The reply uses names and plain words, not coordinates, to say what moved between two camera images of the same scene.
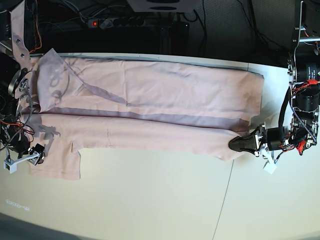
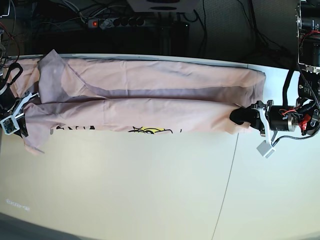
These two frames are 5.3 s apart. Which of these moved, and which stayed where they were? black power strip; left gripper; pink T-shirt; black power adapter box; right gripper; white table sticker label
Moved: pink T-shirt; right gripper; left gripper
Stayed: black power strip; black power adapter box; white table sticker label
